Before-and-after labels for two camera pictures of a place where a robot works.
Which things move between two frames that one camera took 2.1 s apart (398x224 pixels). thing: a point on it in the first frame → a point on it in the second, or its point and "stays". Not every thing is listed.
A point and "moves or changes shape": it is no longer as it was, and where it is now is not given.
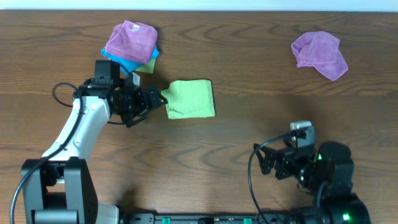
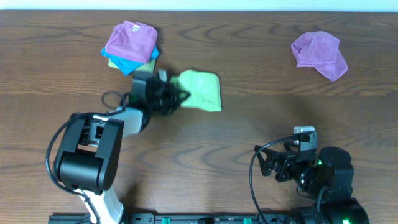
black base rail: x=210 y=218 stays
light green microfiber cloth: x=189 y=98 moves or changes shape
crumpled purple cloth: x=322 y=51 stays
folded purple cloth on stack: x=132 y=40 stays
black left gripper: x=142 y=101 → x=170 y=97
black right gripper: x=266 y=165 stays
